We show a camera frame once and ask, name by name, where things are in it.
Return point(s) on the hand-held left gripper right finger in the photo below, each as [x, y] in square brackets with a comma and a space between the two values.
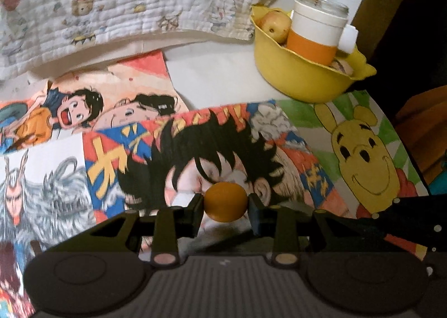
[255, 215]

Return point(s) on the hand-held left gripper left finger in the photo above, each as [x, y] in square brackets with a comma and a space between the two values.
[195, 215]

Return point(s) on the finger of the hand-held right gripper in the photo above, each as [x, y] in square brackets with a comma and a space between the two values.
[415, 223]

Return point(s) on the small orange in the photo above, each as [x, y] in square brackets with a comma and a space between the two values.
[226, 202]

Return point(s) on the yellow bowl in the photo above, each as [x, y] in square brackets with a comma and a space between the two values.
[300, 77]

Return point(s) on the yellow apple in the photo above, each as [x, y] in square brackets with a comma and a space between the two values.
[276, 24]

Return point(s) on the black-haired character drawing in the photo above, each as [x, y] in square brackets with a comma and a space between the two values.
[216, 150]

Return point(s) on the yellow bear drawing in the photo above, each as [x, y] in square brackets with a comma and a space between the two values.
[363, 160]

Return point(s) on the orange-brown cloth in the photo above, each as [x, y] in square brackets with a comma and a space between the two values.
[422, 126]

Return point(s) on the white-haired character drawing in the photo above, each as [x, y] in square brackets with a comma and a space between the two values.
[45, 199]

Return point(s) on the cartoon children drawing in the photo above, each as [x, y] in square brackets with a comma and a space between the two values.
[80, 112]

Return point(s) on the white and orange cup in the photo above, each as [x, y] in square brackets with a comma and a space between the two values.
[314, 35]

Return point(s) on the glass jar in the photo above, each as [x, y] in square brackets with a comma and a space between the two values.
[335, 9]

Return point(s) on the printed white blanket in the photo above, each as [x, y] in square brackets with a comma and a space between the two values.
[122, 0]

